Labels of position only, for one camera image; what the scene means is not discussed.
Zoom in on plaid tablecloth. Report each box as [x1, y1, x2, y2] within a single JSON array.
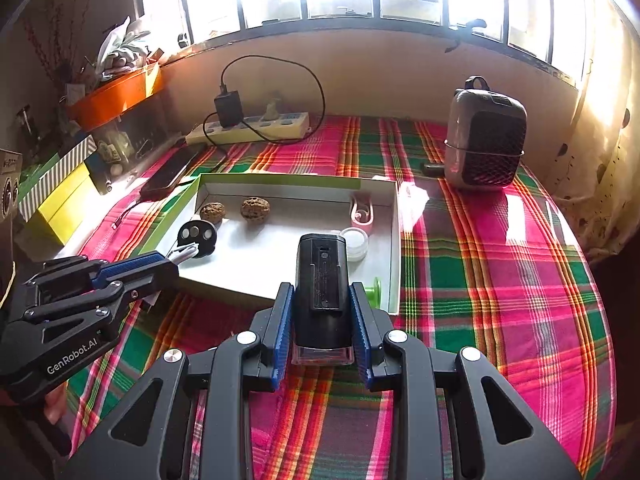
[[65, 115, 618, 480]]

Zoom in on yellow box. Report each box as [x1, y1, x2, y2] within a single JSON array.
[[27, 165, 98, 246]]

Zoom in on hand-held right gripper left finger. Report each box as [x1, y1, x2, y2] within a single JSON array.
[[60, 282, 296, 480]]

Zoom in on black round device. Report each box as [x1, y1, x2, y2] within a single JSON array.
[[177, 219, 219, 261]]

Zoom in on white plastic bag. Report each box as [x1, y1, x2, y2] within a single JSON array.
[[95, 16, 151, 76]]

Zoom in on black charger cable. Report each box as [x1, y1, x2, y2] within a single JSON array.
[[202, 55, 326, 161]]

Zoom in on dried twig bunch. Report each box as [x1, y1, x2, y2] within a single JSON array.
[[25, 0, 96, 86]]

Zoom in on spotted cream curtain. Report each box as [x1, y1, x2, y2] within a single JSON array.
[[545, 105, 640, 261]]

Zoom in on thin cable with white plug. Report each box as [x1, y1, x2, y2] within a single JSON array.
[[114, 200, 146, 231]]

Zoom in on person's left hand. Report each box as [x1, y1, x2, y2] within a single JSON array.
[[44, 382, 70, 423]]

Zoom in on printed cardboard box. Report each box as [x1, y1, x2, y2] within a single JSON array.
[[0, 149, 23, 221]]

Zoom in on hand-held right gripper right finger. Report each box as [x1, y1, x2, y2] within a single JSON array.
[[348, 282, 583, 480]]

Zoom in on black rectangular lamp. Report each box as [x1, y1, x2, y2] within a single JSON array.
[[291, 233, 355, 367]]

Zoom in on small grey fan heater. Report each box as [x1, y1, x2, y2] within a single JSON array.
[[444, 76, 528, 191]]

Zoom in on orange plastic tray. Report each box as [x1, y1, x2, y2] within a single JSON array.
[[67, 62, 165, 130]]

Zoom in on black smartphone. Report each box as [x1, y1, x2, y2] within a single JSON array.
[[140, 145, 206, 200]]

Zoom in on white cardboard box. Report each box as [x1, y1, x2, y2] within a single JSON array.
[[137, 174, 402, 316]]

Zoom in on small white round jar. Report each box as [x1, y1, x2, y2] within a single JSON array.
[[340, 227, 371, 262]]

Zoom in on black charger adapter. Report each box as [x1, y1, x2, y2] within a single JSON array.
[[215, 89, 244, 128]]

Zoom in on small white plastic piece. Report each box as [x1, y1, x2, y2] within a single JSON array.
[[167, 242, 199, 265]]

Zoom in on striped gift box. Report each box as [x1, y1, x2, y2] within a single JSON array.
[[17, 135, 98, 221]]

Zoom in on large black window handle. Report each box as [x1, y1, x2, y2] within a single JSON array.
[[445, 19, 487, 53]]

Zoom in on pink plastic hook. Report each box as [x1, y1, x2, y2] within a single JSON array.
[[350, 195, 376, 226]]

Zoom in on cream power strip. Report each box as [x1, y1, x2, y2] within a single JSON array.
[[186, 111, 310, 147]]

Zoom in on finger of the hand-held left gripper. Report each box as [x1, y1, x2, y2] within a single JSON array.
[[22, 262, 180, 329], [22, 252, 169, 294]]

